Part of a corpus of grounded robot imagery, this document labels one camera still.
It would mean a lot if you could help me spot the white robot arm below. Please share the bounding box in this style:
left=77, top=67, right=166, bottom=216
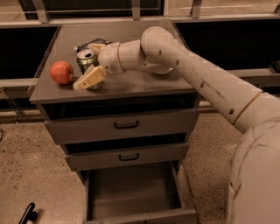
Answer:
left=73, top=26, right=280, bottom=224

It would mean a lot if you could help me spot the grey open bottom drawer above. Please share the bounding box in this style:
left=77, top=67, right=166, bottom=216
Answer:
left=83, top=162, right=196, bottom=224

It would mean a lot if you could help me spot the green soda can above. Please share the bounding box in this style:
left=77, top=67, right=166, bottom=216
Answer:
left=77, top=50, right=102, bottom=90

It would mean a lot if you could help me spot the red apple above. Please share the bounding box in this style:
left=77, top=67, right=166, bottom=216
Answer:
left=50, top=60, right=74, bottom=85

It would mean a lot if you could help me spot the grey metal drawer cabinet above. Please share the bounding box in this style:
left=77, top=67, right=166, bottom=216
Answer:
left=31, top=24, right=200, bottom=224

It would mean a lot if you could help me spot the grey middle drawer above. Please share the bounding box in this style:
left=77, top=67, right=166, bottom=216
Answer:
left=66, top=143, right=189, bottom=171

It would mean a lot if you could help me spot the grey top drawer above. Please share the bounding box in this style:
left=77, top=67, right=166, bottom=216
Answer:
left=45, top=108, right=198, bottom=144

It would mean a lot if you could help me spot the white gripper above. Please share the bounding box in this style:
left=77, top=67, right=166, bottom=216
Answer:
left=73, top=42, right=125, bottom=90

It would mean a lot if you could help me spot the black caster leg left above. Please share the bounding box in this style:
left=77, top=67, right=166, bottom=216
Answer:
left=18, top=202, right=38, bottom=224

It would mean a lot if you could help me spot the metal window railing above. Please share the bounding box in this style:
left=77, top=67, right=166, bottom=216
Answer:
left=0, top=0, right=280, bottom=123

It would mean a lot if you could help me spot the blue chip bag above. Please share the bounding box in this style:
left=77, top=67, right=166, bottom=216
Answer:
left=73, top=38, right=113, bottom=53

